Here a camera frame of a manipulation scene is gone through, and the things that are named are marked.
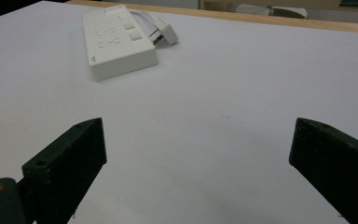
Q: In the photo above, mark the grey chair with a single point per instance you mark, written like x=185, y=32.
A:
x=270, y=11

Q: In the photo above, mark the white power plug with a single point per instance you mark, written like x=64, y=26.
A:
x=167, y=31

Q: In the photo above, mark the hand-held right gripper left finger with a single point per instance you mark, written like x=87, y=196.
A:
x=65, y=161

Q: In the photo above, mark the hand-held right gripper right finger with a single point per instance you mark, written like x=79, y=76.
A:
x=335, y=168

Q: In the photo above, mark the white power strip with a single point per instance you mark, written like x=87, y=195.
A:
x=118, y=43

